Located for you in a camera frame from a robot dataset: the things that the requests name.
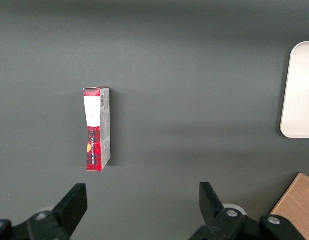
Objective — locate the beige plastic tray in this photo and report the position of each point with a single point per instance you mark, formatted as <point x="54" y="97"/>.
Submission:
<point x="300" y="95"/>

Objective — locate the wooden drawer cabinet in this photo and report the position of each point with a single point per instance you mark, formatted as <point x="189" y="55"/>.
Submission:
<point x="297" y="205"/>

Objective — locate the red plaid cardboard box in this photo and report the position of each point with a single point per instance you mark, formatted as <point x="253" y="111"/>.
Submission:
<point x="94" y="112"/>

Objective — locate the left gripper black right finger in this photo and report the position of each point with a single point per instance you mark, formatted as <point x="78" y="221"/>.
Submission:
<point x="212" y="210"/>

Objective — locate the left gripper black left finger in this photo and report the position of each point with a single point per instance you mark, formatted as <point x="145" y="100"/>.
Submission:
<point x="69" y="207"/>

